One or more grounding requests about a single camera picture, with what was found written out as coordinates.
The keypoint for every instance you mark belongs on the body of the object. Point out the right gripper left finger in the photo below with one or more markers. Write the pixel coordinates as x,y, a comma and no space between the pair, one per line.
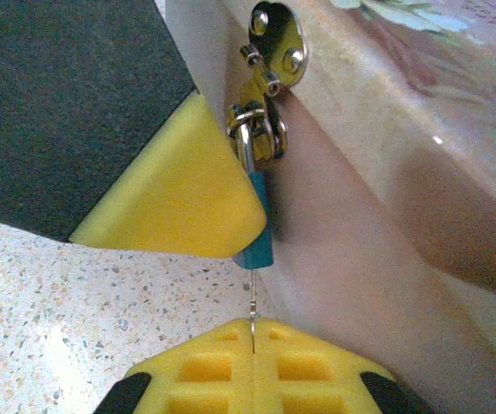
213,388

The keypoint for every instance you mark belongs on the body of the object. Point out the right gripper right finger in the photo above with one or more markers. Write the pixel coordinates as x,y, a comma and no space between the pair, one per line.
308,388

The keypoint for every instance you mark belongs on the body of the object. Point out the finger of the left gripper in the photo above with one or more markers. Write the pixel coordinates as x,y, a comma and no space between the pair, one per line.
101,129

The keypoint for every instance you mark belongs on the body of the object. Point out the small blue padlock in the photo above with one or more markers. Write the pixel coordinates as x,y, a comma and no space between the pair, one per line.
258,241

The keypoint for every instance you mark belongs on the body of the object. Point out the pink illustrated tin box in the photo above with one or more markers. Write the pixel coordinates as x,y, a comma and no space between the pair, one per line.
403,172

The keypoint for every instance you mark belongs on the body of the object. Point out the silver tin hasp latch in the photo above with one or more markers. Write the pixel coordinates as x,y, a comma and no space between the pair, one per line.
280,39

